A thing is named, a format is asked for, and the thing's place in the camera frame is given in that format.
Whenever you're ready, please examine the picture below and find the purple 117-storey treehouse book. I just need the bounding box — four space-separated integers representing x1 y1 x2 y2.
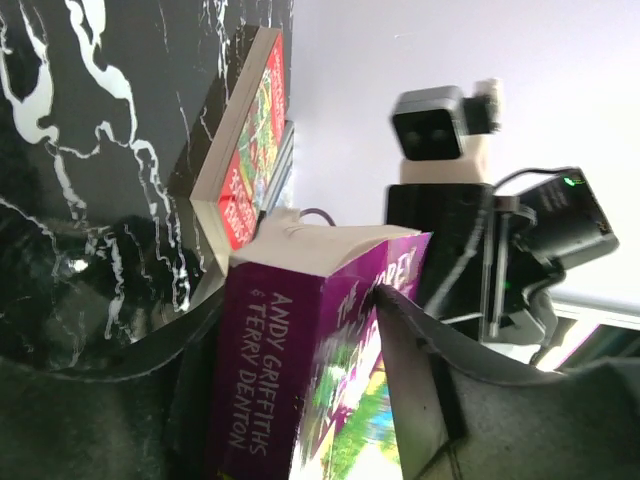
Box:
205 208 429 479

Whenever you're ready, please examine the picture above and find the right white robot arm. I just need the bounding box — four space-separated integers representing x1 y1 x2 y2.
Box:
386 167 619 348

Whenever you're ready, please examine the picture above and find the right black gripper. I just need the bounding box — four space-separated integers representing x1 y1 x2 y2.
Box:
386 183 555 345

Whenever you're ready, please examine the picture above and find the red 13-storey treehouse book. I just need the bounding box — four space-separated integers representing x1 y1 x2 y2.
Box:
190 27 285 273

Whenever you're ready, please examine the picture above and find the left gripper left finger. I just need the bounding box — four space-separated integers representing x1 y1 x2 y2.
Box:
1 290 224 479

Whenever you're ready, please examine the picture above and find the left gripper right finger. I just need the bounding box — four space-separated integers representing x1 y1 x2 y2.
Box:
375 286 639 479

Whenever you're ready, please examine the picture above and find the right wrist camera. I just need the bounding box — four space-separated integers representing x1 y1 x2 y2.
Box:
391 78 504 184

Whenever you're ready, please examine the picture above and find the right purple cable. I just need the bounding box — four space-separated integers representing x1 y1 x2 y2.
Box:
299 207 337 229

